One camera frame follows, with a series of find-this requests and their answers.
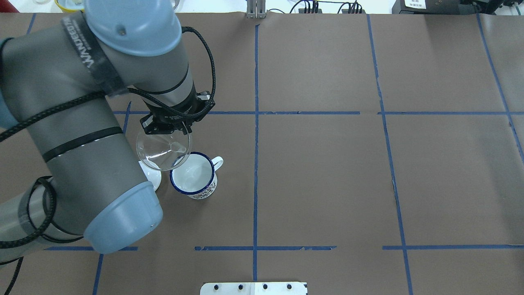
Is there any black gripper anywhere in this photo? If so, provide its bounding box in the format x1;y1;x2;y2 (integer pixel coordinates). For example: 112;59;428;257
140;112;193;136

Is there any clear glass funnel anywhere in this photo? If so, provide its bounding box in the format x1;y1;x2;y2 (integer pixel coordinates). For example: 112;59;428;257
136;123;192;171

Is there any white cup lid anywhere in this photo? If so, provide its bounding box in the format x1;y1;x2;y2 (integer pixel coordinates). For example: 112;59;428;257
138;161;162;192

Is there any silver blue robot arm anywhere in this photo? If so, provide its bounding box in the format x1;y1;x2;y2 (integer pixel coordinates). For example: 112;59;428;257
1;0;198;264

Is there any white enamel cup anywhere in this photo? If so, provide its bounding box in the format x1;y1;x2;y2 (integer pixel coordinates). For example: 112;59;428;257
169;152;224;200

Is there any yellow tape roll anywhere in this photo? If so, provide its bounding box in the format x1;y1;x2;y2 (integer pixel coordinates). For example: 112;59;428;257
54;0;85;13

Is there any black desktop computer box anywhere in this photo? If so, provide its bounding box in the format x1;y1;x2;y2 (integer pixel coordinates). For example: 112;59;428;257
391;0;479;15

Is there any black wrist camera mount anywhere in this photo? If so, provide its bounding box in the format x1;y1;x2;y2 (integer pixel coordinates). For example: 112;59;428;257
177;91;215;123

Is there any aluminium frame post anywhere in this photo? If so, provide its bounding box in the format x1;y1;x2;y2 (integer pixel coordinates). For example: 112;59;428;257
246;0;267;19

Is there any white camera post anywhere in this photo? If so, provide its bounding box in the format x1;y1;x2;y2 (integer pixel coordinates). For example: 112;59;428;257
200;281;308;295

